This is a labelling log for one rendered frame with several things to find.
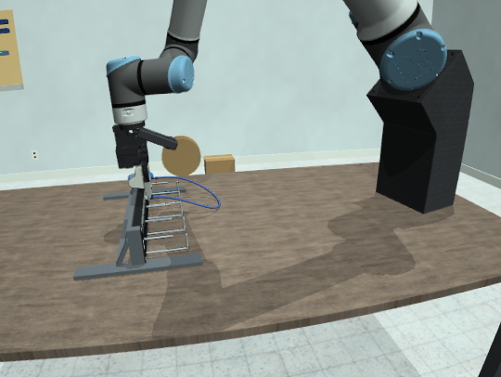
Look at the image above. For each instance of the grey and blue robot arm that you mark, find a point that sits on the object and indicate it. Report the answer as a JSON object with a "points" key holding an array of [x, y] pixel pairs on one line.
{"points": [[407, 51]]}

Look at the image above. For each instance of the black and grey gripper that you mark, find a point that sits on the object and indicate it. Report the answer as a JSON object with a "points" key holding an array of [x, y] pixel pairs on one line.
{"points": [[133, 151]]}

